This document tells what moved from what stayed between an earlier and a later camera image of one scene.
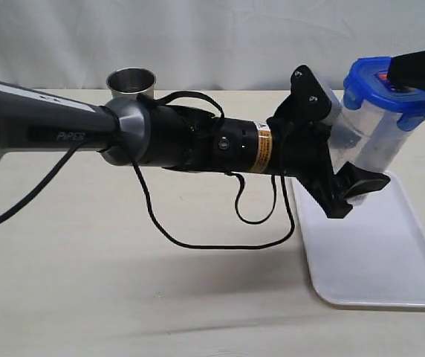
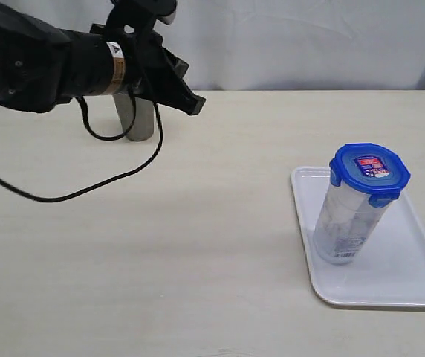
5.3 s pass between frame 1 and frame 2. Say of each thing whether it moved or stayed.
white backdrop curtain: stayed
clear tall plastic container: moved
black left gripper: moved
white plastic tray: stayed
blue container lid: moved
